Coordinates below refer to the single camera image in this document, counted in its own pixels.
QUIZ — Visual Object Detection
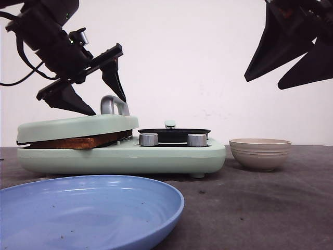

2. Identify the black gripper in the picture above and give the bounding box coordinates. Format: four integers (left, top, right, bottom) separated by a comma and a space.
36, 31, 126, 116
244, 1, 332, 90

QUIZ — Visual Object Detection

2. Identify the breakfast maker hinged lid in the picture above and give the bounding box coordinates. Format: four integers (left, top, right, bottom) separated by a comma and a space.
16, 95, 139, 145

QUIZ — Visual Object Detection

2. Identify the white bread slice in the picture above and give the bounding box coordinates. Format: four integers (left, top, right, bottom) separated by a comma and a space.
29, 130, 133, 149

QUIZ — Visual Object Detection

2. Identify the beige ceramic bowl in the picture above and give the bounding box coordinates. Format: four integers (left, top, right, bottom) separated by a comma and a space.
229, 138, 292, 171

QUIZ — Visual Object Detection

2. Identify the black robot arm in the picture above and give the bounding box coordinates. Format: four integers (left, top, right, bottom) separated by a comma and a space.
1, 1, 126, 116

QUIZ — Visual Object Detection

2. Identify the mint green breakfast maker base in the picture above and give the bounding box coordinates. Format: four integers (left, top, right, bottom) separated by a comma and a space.
17, 136, 226, 178

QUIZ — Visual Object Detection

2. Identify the left silver control knob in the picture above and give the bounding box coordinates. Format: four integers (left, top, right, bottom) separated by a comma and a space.
139, 133, 159, 146

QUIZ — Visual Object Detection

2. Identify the silver control knob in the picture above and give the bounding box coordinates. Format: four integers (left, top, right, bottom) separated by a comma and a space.
187, 134, 207, 147
139, 133, 159, 146

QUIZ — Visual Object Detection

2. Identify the black round frying pan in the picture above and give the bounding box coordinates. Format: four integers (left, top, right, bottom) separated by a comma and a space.
138, 128, 211, 143

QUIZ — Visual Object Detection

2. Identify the right silver control knob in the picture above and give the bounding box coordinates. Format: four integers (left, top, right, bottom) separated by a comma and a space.
187, 134, 207, 147

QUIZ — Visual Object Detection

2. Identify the blue plastic plate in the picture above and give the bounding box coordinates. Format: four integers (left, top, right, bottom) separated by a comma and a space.
1, 176, 185, 249

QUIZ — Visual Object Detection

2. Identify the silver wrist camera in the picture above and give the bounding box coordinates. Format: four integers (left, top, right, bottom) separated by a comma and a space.
76, 27, 89, 46

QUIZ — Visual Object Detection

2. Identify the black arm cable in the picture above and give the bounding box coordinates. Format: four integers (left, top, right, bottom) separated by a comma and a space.
0, 10, 57, 87

